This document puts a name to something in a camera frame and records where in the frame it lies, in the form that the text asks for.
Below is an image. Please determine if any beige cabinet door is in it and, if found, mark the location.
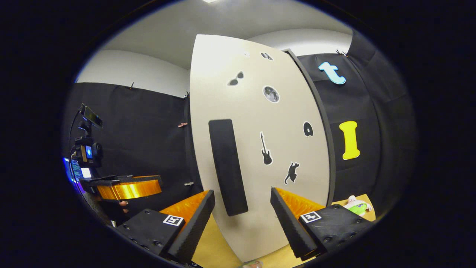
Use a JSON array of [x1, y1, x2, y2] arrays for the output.
[[190, 34, 331, 263]]

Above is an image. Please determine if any black cabinet door handle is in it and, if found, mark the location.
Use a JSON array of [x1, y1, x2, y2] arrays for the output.
[[208, 119, 249, 216]]

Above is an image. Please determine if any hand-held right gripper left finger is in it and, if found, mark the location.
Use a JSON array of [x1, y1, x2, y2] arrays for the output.
[[113, 190, 215, 265]]

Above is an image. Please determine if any green and pink plush toy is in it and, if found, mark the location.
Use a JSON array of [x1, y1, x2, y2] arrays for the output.
[[343, 195, 372, 217]]

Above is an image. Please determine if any black backdrop cloth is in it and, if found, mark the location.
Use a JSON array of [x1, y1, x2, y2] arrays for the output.
[[63, 30, 417, 224]]

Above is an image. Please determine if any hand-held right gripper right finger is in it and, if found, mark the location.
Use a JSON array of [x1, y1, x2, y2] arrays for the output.
[[270, 187, 374, 261]]

